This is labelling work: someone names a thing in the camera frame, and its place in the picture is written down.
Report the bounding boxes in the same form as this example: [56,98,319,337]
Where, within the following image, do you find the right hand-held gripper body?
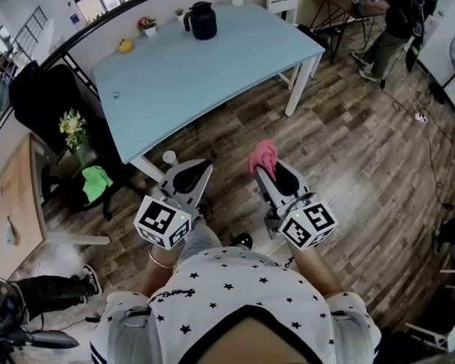
[264,192,340,251]

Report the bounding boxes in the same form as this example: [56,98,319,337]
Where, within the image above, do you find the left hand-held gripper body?
[133,187,207,251]

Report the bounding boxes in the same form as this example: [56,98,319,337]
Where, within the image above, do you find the pink cloth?
[248,139,279,184]

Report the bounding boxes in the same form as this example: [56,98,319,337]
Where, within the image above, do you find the dark blue kettle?
[183,1,218,41]

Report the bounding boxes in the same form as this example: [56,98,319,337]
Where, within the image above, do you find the person's right forearm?
[287,243,345,300]

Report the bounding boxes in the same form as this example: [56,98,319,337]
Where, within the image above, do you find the person's left forearm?
[135,237,187,300]

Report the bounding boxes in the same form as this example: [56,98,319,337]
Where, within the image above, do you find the green cloth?
[81,165,115,205]

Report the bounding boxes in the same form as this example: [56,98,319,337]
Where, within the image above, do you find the person's grey shorts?
[182,221,224,250]

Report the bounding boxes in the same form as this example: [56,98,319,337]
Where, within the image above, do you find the white star print shirt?
[89,246,383,364]

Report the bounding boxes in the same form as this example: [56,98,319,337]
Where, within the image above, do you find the light blue table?
[92,2,326,184]

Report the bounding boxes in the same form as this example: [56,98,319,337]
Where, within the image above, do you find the yellow white flower bouquet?
[58,108,89,155]

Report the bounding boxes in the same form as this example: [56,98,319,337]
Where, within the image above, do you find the black office chair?
[8,60,128,222]

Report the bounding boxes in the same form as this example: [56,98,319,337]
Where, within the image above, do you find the light wooden desk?
[0,132,111,281]

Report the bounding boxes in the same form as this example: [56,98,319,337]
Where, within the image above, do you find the pink flowers in white pot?
[136,16,158,38]

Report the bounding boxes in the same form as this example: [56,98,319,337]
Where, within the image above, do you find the white chair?
[265,0,301,26]

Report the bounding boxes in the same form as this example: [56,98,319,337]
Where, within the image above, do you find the dark wooden table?
[306,0,388,64]

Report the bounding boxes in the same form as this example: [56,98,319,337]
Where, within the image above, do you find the white board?
[416,0,455,89]

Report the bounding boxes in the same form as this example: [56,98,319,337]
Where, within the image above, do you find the gold bracelet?
[148,246,176,269]

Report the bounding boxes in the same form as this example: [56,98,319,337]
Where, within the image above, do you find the black floor cable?
[378,81,455,212]

